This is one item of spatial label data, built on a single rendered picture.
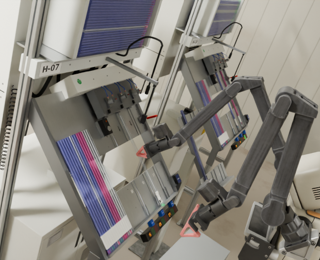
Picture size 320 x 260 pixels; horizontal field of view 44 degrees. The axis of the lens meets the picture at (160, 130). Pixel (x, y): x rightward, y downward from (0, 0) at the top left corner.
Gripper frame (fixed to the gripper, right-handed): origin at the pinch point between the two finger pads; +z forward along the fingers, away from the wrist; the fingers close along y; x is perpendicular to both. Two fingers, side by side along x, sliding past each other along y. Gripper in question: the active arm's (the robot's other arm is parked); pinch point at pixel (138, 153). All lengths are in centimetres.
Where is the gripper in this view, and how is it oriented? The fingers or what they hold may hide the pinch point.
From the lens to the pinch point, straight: 197.0
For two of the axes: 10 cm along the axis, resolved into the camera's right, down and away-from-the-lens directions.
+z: -8.0, 3.1, 5.2
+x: 4.1, 9.1, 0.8
